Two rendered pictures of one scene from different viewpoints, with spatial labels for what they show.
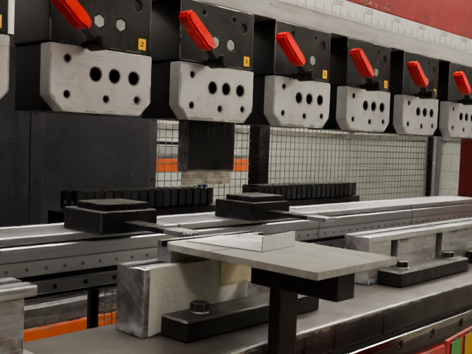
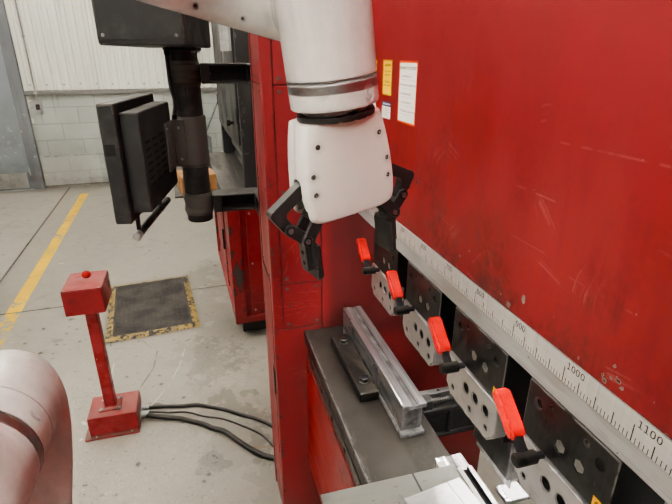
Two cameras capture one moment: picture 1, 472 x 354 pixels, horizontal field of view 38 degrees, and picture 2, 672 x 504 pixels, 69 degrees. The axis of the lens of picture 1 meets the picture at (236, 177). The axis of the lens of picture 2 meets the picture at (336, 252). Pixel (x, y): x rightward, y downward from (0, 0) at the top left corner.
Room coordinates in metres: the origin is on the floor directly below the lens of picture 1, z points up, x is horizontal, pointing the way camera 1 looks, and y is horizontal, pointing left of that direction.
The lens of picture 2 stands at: (1.15, -0.63, 1.73)
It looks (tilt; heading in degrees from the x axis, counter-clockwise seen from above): 22 degrees down; 122
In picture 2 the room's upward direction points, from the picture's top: straight up
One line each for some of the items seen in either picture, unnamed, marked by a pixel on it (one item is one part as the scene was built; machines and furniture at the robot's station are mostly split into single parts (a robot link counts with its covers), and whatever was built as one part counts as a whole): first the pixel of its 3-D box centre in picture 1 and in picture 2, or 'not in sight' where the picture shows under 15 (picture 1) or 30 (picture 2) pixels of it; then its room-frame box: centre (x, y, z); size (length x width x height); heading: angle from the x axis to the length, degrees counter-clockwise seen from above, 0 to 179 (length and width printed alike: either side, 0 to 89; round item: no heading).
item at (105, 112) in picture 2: not in sight; (145, 153); (-0.27, 0.44, 1.42); 0.45 x 0.12 x 0.36; 127
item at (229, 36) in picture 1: (199, 64); (495, 369); (1.02, 0.06, 1.26); 0.15 x 0.09 x 0.17; 137
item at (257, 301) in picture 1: (246, 311); not in sight; (1.03, -0.02, 0.89); 0.30 x 0.05 x 0.03; 137
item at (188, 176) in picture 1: (206, 153); (495, 443); (1.04, 0.05, 1.13); 0.10 x 0.02 x 0.10; 137
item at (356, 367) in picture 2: not in sight; (352, 364); (0.56, 0.41, 0.89); 0.30 x 0.05 x 0.03; 137
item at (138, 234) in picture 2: not in sight; (152, 209); (-0.33, 0.48, 1.20); 0.45 x 0.03 x 0.08; 127
